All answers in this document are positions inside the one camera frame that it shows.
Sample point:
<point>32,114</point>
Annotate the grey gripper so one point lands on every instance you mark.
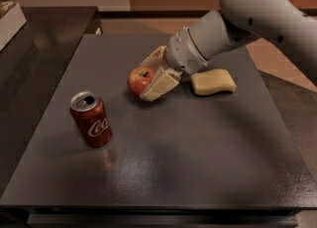
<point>180,53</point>

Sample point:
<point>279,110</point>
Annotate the white box with snacks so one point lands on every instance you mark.
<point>12,20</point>

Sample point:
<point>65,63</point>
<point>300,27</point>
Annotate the yellow sponge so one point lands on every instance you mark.
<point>212,81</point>

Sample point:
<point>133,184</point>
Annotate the red apple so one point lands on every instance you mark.
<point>139,79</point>

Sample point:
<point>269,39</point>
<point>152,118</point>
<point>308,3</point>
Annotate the red coke can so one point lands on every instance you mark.
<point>89,114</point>

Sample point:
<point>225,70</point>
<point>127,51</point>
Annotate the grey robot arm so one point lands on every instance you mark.
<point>237,23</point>

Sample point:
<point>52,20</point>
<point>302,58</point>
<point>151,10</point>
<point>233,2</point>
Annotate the dark side counter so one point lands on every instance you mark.
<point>31,66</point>

